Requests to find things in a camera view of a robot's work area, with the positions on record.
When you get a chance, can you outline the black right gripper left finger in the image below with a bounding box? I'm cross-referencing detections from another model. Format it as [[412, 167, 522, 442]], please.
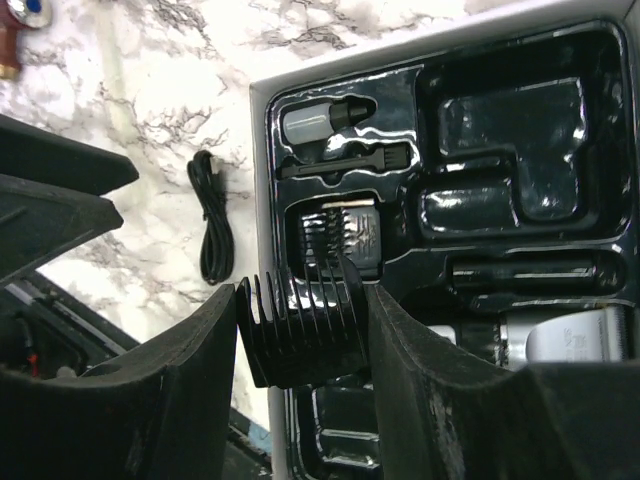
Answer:
[[1, 285, 237, 479]]

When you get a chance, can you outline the black clipper guard comb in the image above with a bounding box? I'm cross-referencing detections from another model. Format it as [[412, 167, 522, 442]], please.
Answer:
[[236, 255, 369, 389]]

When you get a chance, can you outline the black power cord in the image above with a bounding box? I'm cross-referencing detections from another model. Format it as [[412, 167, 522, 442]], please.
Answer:
[[187, 149, 236, 287]]

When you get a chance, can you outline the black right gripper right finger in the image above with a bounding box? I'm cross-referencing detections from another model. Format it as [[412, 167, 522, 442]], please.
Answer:
[[367, 286, 639, 479]]

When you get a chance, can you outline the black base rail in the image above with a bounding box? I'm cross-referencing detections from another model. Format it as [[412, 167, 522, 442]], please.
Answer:
[[1, 273, 272, 479]]

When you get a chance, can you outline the white hair clipper kit box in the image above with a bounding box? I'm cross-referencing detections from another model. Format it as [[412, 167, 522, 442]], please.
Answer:
[[250, 1, 639, 479]]

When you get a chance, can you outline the black cleaning brush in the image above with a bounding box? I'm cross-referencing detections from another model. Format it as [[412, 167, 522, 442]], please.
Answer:
[[278, 143, 411, 179]]

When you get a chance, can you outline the brown garden faucet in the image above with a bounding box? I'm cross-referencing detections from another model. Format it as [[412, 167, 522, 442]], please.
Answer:
[[1, 0, 53, 80]]

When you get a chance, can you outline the silver hair clipper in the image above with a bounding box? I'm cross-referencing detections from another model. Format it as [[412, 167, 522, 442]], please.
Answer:
[[429, 306, 628, 371]]

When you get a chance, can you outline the black guard comb in tray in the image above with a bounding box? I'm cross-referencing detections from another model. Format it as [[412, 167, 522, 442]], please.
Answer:
[[299, 205, 382, 275]]

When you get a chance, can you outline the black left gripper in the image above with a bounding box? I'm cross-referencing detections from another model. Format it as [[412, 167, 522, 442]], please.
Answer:
[[1, 115, 139, 286]]

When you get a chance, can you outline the small oil bottle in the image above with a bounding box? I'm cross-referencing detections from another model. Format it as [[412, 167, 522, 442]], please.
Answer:
[[282, 96, 376, 145]]

